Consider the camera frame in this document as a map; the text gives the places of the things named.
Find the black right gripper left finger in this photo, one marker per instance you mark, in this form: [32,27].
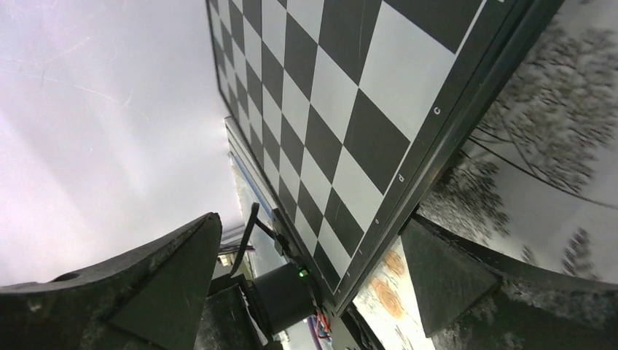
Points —
[151,297]

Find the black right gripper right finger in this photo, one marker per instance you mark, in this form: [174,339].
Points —
[471,297]

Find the floral patterned table mat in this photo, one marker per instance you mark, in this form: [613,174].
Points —
[536,179]

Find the black white chessboard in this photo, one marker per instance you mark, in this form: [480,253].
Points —
[343,105]

